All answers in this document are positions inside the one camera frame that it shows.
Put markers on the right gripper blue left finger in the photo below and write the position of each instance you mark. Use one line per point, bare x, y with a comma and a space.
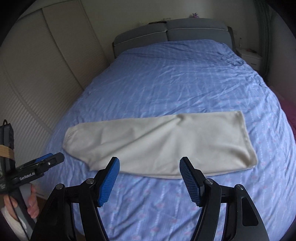
56, 221

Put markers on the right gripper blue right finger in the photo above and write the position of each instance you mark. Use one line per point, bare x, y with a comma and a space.
242, 220

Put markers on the cream white pants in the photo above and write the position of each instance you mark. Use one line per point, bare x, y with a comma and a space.
215, 143

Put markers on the person's left hand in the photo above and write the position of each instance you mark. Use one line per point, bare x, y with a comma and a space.
33, 209

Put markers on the beige wardrobe doors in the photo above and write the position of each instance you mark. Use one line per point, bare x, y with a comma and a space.
47, 60

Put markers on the white bedside table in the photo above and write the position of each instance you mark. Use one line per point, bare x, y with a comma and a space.
252, 59

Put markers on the blue floral bed sheet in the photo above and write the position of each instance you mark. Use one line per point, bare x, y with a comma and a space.
198, 76

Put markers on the grey padded headboard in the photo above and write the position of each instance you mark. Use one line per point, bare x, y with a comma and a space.
174, 30

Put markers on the grey green curtain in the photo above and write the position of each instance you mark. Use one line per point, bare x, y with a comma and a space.
264, 15

